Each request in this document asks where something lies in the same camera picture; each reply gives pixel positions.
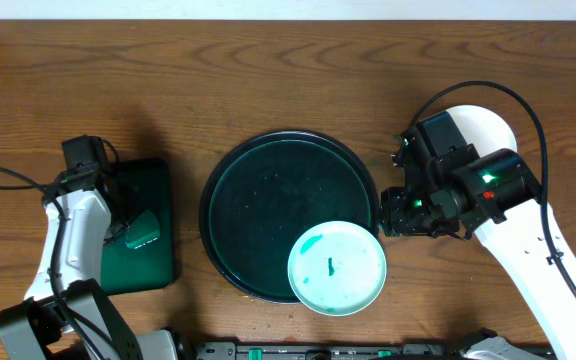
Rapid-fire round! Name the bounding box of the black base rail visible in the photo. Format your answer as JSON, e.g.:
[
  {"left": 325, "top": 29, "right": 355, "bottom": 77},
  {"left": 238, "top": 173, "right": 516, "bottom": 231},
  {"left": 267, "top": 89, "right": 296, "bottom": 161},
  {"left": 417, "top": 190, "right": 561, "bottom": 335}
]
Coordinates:
[{"left": 195, "top": 341, "right": 559, "bottom": 360}]

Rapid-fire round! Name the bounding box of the mint plate front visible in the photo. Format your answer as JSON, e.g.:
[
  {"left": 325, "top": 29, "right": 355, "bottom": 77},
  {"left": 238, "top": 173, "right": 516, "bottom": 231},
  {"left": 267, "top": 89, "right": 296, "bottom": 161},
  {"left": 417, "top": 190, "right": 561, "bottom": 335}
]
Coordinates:
[{"left": 287, "top": 221, "right": 387, "bottom": 317}]

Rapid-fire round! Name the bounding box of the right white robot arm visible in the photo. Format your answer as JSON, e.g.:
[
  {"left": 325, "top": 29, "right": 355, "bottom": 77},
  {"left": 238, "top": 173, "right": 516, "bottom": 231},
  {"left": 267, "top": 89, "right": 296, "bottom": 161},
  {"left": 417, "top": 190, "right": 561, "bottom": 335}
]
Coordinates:
[{"left": 380, "top": 145, "right": 576, "bottom": 359}]

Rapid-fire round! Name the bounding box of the green sponge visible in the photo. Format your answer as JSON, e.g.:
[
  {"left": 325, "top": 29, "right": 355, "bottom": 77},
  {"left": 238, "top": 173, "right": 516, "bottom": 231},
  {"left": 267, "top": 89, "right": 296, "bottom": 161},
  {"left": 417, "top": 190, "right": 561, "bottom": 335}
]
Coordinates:
[{"left": 124, "top": 210, "right": 161, "bottom": 249}]

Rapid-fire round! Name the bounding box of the white plate with green stain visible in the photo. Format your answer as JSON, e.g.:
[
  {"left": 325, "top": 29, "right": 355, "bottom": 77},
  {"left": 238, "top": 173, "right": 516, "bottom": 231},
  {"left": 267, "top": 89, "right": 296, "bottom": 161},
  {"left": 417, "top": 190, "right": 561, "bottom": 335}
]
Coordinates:
[{"left": 446, "top": 105, "right": 518, "bottom": 157}]

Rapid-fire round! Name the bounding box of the round dark green tray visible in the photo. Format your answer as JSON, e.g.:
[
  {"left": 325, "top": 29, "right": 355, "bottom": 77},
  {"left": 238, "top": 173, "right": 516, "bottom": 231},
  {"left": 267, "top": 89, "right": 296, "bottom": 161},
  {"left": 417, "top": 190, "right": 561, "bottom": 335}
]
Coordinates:
[{"left": 199, "top": 130, "right": 379, "bottom": 304}]

